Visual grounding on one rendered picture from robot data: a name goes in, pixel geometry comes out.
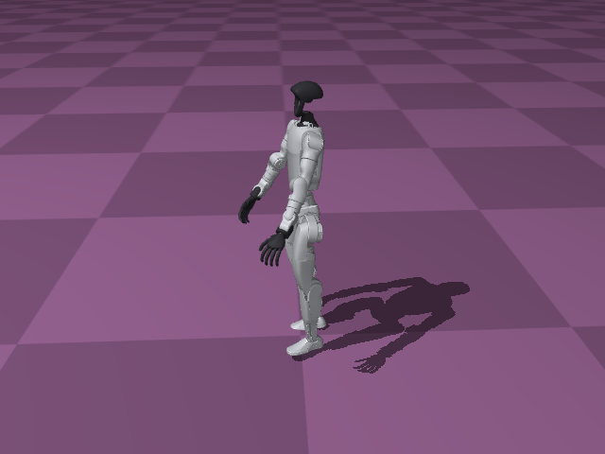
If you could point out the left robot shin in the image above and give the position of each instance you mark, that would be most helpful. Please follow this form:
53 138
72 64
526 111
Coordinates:
310 309

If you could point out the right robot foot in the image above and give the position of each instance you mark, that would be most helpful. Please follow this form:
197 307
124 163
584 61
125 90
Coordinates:
300 326

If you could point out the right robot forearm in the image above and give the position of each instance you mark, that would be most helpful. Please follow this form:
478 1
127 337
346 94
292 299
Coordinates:
267 179

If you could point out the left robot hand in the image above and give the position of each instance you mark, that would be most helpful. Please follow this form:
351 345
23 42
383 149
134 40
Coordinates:
274 243

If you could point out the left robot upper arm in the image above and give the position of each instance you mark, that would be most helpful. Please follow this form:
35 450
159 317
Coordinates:
312 146

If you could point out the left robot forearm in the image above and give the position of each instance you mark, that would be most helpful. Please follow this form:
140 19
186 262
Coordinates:
295 202

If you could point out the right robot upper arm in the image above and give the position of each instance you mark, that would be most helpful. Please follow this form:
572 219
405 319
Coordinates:
279 159

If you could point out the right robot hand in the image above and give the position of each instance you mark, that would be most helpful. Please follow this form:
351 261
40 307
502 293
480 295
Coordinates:
248 204

